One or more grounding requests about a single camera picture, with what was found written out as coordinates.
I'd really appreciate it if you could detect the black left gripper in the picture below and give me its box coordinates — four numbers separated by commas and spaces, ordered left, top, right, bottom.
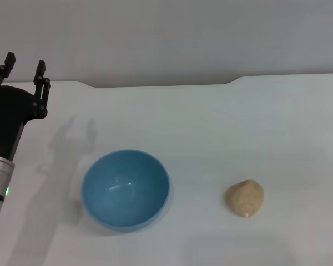
0, 52, 51, 161

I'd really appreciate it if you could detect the blue bowl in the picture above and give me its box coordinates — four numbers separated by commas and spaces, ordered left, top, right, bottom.
81, 149, 171, 231

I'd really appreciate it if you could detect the beige egg yolk pastry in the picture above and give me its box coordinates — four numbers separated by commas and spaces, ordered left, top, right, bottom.
225, 179, 265, 218

